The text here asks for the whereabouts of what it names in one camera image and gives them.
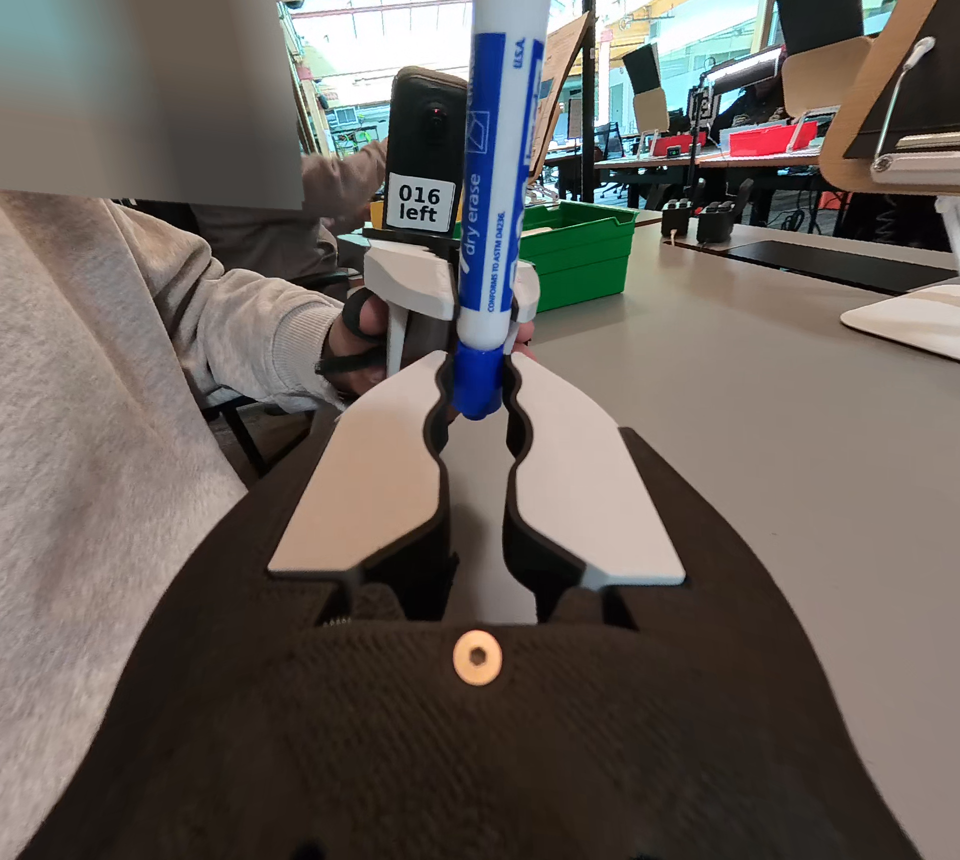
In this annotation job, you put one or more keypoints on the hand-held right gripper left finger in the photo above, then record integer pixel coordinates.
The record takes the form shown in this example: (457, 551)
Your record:
(360, 485)

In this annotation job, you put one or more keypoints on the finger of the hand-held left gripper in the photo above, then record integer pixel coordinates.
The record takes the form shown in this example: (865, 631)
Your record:
(527, 297)
(412, 278)

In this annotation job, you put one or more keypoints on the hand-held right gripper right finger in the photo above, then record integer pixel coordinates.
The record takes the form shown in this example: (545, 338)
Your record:
(592, 492)

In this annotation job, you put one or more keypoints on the blue dry erase marker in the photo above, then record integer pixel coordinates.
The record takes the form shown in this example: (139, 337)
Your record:
(499, 199)

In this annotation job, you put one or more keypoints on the person's left forearm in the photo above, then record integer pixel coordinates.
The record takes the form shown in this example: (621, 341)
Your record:
(247, 320)

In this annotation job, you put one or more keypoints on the person's left hand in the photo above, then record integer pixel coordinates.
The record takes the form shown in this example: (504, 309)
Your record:
(341, 359)

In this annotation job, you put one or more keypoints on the green plastic bin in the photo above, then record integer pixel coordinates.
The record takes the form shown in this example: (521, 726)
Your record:
(577, 260)

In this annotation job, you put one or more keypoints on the plywood panel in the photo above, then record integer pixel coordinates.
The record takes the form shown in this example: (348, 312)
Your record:
(566, 72)

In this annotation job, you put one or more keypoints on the small black device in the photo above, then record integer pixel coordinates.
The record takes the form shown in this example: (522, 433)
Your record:
(716, 226)
(676, 220)

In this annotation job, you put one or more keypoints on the red plastic bin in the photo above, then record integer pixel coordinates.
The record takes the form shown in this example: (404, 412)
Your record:
(675, 145)
(769, 141)

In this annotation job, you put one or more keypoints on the wooden and black chair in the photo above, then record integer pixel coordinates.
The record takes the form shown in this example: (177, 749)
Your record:
(821, 12)
(646, 87)
(855, 124)

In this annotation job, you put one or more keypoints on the person's grey sweatshirt torso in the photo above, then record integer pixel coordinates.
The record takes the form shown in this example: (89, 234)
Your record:
(90, 462)

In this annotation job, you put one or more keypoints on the black desk mat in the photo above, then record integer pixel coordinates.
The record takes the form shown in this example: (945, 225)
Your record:
(825, 263)

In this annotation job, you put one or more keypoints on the lit desk lamp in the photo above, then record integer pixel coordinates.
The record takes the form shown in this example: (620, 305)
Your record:
(742, 66)

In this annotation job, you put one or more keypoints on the white monitor stand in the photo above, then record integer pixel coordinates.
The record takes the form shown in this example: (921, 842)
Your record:
(907, 320)

